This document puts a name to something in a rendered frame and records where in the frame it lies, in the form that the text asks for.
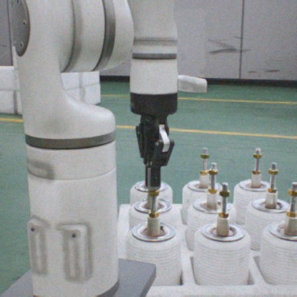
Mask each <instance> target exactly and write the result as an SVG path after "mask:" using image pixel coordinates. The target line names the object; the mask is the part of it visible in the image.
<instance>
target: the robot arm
mask: <svg viewBox="0 0 297 297"><path fill-rule="evenodd" d="M11 20H12V21H11V28H13V39H14V43H15V52H16V57H17V66H18V77H19V89H20V97H21V109H22V114H23V123H24V128H25V142H26V143H25V144H26V154H27V170H28V171H27V172H28V181H29V198H30V215H31V220H30V221H29V222H28V223H27V230H28V239H29V255H30V271H31V279H32V291H33V296H34V297H112V295H114V293H116V291H117V289H118V286H119V266H118V238H117V175H116V135H115V117H114V115H113V113H112V112H111V111H110V110H108V109H106V108H103V107H100V106H97V105H92V104H89V103H86V102H82V101H80V100H77V99H76V98H74V97H72V96H71V95H70V94H68V93H67V92H66V90H65V89H64V86H63V83H62V78H61V73H68V72H96V71H103V70H108V69H111V68H114V67H117V66H118V65H120V64H121V63H123V62H124V61H125V59H126V58H127V57H128V55H129V53H130V51H131V49H132V62H131V74H130V89H131V92H130V109H131V111H132V112H133V113H134V114H137V115H141V123H139V125H137V126H136V128H135V130H136V133H137V140H138V144H139V150H140V156H141V158H143V162H144V164H147V165H145V185H146V187H148V189H149V190H158V189H160V187H161V166H166V165H167V163H168V161H169V159H170V155H171V153H172V150H173V148H174V139H168V135H169V127H168V123H167V116H168V115H170V114H174V113H175V112H177V108H178V91H184V92H191V93H206V92H207V82H206V80H205V79H201V78H195V77H191V76H185V75H180V76H179V75H178V66H177V59H176V58H177V43H178V42H177V41H178V34H177V27H176V23H175V21H174V0H129V6H128V3H127V0H11Z"/></svg>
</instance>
